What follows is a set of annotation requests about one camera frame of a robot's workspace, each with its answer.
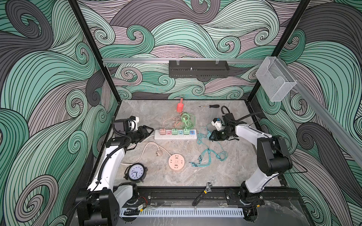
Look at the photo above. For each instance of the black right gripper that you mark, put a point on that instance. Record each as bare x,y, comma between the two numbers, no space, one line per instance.
215,137

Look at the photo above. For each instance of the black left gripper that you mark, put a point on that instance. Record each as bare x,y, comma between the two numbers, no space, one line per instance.
143,133

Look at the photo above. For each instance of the pink usb charger plug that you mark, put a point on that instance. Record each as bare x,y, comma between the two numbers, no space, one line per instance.
162,131

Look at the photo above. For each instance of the white multicolour power strip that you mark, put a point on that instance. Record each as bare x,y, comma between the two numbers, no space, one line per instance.
179,136

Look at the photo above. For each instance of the round pink socket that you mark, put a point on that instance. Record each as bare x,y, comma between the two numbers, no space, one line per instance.
176,162

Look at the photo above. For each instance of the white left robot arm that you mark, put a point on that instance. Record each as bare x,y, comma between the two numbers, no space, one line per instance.
100,204

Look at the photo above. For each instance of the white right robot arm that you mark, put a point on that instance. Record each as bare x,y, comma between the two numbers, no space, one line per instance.
272,155

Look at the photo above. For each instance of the black alarm clock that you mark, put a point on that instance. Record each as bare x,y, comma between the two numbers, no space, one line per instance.
136,173

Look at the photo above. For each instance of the red plastic scoop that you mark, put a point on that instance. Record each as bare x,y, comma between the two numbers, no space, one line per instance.
180,106

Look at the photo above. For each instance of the adjustable wrench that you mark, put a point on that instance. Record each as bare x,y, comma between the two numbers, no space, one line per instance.
207,189

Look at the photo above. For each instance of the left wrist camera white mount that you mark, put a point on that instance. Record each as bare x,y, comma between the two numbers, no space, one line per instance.
132,123

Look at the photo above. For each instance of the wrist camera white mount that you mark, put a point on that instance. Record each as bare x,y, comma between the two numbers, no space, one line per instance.
132,123
217,123

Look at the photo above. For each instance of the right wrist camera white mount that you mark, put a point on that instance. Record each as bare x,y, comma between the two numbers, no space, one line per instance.
217,123

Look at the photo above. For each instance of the black handle screwdriver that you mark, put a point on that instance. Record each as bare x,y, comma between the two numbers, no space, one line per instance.
210,106

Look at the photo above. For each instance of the black wall tray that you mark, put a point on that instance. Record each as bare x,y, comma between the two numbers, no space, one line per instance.
203,70

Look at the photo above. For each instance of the aluminium rail back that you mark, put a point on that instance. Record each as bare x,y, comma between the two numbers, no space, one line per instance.
143,60

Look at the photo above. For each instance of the aluminium rail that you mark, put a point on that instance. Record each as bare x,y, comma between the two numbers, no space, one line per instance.
143,60
329,95

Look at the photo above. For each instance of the clear plastic wall holder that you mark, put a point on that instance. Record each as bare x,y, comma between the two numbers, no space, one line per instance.
275,78

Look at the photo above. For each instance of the white slotted cable duct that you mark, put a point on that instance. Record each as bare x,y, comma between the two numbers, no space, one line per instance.
187,212

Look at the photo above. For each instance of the aluminium rail right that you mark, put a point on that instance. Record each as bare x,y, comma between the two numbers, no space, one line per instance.
329,95

